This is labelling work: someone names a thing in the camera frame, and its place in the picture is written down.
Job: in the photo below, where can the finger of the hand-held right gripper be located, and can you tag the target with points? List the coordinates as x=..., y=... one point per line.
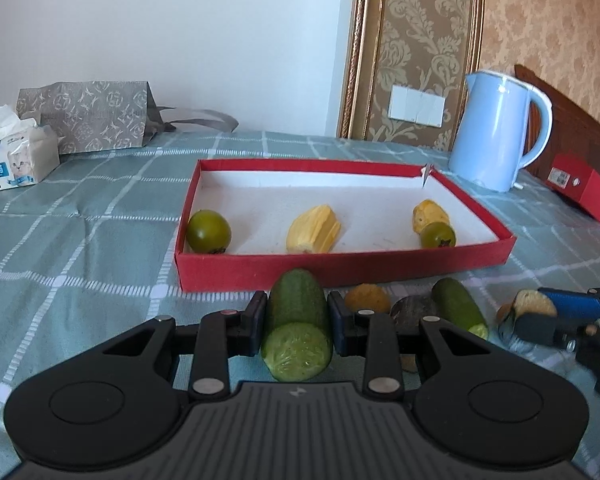
x=545, y=327
x=575, y=302

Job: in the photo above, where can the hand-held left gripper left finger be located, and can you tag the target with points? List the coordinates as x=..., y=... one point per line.
x=257, y=322

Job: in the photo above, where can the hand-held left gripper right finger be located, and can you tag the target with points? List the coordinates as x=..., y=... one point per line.
x=337, y=325

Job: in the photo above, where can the cut eggplant piece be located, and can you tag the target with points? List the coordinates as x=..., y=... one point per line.
x=530, y=304

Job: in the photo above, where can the cucumber piece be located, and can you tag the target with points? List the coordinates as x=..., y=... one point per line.
x=295, y=320
x=457, y=305

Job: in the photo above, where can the red shallow cardboard tray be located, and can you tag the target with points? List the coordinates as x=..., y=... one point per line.
x=340, y=260

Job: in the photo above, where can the dark eggplant piece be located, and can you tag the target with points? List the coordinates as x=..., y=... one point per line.
x=412, y=310

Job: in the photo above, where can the yellow jackfruit piece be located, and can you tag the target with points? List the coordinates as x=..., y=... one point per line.
x=312, y=230
x=430, y=212

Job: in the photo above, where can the green tomato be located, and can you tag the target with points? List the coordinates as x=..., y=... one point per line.
x=437, y=235
x=208, y=231

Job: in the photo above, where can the red box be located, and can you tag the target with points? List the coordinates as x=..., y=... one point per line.
x=590, y=195

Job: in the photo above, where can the wooden headboard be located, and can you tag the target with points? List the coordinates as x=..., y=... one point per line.
x=580, y=120

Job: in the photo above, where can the green checked tablecloth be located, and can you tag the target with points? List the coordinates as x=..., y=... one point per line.
x=80, y=260

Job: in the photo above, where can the light blue electric kettle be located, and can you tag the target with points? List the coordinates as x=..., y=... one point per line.
x=485, y=135

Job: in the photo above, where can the grey patterned gift bag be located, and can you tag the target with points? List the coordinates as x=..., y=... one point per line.
x=90, y=115

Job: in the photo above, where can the tissue pack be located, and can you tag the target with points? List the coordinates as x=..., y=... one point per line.
x=15, y=160

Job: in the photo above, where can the white wall switch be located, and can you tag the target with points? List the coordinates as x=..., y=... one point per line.
x=417, y=106

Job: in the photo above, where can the gold wall frame moulding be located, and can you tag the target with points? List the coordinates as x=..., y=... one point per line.
x=360, y=50

